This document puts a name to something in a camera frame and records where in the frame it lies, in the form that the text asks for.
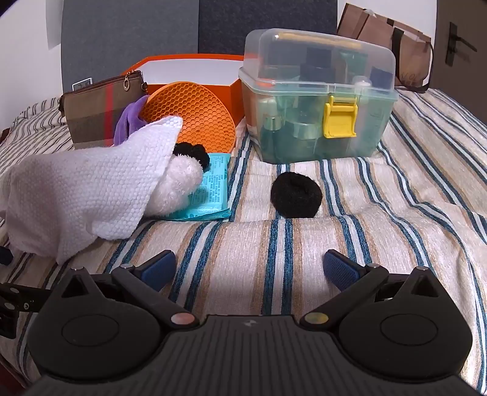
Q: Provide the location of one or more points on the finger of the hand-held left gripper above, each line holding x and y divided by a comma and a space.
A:
21, 297
3, 256

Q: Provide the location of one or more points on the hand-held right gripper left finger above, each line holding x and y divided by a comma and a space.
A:
159, 271

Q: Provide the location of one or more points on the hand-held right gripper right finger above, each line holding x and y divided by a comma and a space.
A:
340, 271

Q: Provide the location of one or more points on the black hair scrunchie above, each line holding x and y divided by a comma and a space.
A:
296, 196

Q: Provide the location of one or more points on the teal wipes packet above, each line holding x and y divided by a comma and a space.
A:
214, 192

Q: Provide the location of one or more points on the orange cardboard box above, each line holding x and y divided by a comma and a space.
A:
182, 72

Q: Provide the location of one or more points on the white plush toy black ears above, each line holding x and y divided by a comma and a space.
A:
179, 182

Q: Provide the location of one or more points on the striped bed sheet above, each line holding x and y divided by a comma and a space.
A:
399, 198

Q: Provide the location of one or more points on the white waffle towel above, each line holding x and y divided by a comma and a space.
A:
76, 190

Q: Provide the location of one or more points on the striped pillow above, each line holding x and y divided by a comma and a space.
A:
38, 112

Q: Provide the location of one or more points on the purple cloth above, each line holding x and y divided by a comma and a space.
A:
127, 118

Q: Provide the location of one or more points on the brown plaid zip pouch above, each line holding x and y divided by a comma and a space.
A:
91, 114

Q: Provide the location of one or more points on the orange honeycomb silicone mat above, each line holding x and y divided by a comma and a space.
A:
190, 106

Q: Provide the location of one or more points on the clear storage box yellow latch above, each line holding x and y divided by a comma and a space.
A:
304, 95

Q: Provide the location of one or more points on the white digital thermometer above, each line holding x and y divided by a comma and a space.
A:
82, 84

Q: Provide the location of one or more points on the light grey headboard panel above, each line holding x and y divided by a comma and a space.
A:
129, 34

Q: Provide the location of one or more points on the brown door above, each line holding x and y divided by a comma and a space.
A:
468, 68

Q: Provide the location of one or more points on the dark grey headboard panel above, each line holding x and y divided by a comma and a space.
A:
266, 23

